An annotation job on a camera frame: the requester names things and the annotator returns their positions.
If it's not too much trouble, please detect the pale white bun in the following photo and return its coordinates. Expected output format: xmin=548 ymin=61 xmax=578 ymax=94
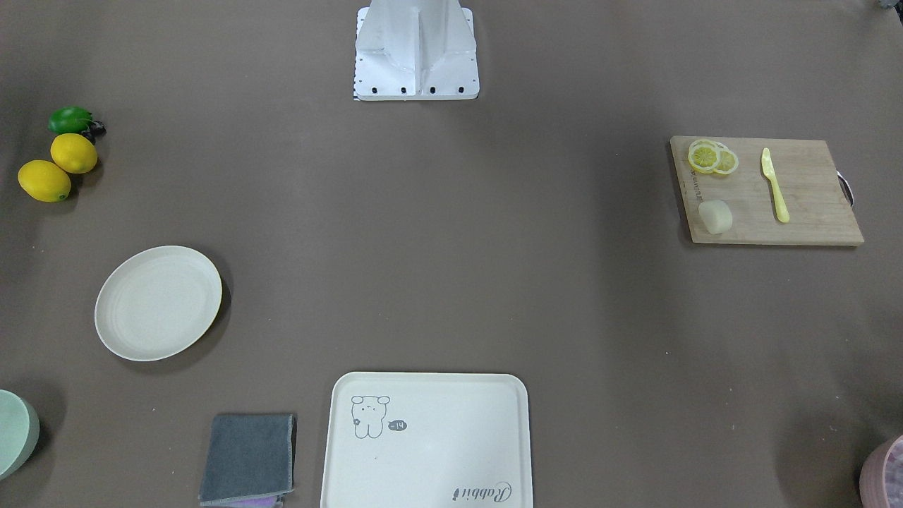
xmin=698 ymin=200 xmax=733 ymax=235

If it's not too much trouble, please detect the cream rabbit tray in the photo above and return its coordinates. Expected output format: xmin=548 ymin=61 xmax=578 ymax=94
xmin=320 ymin=372 xmax=533 ymax=507

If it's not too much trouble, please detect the grey folded cloth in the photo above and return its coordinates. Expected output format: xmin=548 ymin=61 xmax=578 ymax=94
xmin=199 ymin=413 xmax=296 ymax=502

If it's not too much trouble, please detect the back lemon slice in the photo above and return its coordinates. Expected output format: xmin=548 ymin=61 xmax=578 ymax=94
xmin=713 ymin=142 xmax=739 ymax=176

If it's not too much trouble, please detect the cream round plate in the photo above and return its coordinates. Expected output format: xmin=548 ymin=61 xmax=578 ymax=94
xmin=94 ymin=246 xmax=223 ymax=361

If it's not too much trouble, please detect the purple cloth under grey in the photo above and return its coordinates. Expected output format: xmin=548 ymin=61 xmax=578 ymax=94
xmin=199 ymin=494 xmax=284 ymax=508

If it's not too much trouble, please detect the yellow plastic knife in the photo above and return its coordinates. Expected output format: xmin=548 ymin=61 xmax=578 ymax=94
xmin=760 ymin=147 xmax=790 ymax=223

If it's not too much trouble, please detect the wooden cutting board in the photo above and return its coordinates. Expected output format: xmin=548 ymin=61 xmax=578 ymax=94
xmin=669 ymin=135 xmax=864 ymax=247

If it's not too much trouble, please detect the yellow lemon near lime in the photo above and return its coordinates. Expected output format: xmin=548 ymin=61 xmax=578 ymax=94
xmin=49 ymin=134 xmax=99 ymax=174

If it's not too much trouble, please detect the green lime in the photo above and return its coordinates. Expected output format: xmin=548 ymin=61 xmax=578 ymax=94
xmin=47 ymin=106 xmax=94 ymax=135

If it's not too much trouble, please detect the yellow lemon far from lime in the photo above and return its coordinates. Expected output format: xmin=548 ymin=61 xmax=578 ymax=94
xmin=18 ymin=160 xmax=71 ymax=202

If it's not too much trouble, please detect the mint green bowl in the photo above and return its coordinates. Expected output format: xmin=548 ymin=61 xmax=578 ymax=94
xmin=1 ymin=389 xmax=41 ymax=480

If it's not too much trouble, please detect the pink ice bowl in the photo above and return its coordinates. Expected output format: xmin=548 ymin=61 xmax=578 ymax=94
xmin=859 ymin=436 xmax=902 ymax=507

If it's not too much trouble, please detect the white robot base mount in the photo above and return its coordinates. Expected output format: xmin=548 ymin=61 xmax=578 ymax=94
xmin=353 ymin=1 xmax=480 ymax=101

